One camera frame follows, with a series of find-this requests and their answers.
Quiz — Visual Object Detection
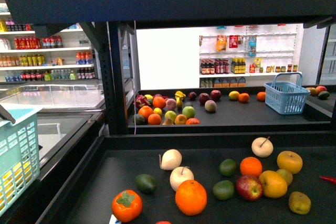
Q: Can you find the light blue shopping basket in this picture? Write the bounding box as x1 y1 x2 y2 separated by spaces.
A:
1 104 42 215

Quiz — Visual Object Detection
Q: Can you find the yellow lemon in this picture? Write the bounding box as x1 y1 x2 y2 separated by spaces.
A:
1 162 32 209
228 91 240 101

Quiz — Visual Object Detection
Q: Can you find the white far goods shelf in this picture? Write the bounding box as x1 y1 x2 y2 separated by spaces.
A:
199 24 303 88

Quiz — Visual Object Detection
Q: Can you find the far orange by lemon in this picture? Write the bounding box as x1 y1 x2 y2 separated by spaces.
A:
238 93 250 103

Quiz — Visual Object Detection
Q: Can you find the left drinks shelf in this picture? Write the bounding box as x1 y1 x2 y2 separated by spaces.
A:
1 0 98 82

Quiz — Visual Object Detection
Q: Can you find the yellow banana bunch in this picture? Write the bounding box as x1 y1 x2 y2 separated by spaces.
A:
175 91 186 108

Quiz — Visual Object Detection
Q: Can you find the far green apple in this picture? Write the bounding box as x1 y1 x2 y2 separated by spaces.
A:
182 106 196 119

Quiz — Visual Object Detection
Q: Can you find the pink dragon fruit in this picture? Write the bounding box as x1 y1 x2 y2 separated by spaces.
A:
133 94 151 109

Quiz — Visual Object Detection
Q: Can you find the far red apple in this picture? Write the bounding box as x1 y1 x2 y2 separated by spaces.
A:
210 90 222 102

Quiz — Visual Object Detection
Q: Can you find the red apple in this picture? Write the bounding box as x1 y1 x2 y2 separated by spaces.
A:
236 175 263 201
210 90 222 102

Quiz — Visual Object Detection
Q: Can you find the white pear upper left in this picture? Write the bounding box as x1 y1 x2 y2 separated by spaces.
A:
159 149 182 170

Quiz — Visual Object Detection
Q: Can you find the white pear lower left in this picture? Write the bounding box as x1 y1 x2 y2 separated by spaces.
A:
170 166 194 191

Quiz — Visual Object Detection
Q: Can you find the dark green avocado left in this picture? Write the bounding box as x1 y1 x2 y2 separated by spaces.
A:
135 174 157 194

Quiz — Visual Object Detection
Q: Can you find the green lime upper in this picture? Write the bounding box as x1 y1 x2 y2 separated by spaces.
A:
219 158 237 177

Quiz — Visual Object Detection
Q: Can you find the glass freezer chest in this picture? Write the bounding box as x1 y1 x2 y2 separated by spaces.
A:
0 83 106 162

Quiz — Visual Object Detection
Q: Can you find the large orange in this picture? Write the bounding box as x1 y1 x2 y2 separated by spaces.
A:
175 179 207 216

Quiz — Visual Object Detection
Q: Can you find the small orange mandarin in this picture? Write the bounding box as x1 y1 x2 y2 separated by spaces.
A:
239 157 263 177

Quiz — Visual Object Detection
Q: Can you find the green avocado middle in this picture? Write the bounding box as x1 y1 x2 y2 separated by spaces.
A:
212 180 235 200

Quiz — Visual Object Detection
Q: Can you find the orange persimmon green leaf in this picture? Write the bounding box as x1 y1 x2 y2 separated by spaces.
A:
111 189 143 223

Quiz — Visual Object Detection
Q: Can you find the red apple middle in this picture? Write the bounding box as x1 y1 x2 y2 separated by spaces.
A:
236 175 263 201

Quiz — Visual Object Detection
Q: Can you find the small blue basket far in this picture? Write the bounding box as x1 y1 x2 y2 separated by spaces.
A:
264 72 310 115

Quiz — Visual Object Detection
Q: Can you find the yellow orange apple front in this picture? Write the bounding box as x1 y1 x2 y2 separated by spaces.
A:
259 170 288 199

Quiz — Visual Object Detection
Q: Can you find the yellow orange apple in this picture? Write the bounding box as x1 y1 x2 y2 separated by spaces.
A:
277 151 303 174
259 170 288 199

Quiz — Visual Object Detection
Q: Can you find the yellow orange apple back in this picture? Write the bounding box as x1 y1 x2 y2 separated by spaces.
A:
277 151 303 174

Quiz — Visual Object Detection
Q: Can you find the brown kiwi upper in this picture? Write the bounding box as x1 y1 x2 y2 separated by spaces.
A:
276 169 293 186

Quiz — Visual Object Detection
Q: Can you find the brown kiwi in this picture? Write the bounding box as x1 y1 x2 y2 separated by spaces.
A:
276 169 293 186
288 191 311 215

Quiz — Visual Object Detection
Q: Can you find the brown kiwi lower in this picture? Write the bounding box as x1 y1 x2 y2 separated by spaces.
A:
288 191 311 215

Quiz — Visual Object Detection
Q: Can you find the red chili pepper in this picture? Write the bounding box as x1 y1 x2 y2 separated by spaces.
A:
320 176 336 185

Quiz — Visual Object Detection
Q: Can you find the black fruit shelf frame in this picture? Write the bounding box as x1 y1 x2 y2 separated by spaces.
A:
0 0 336 224

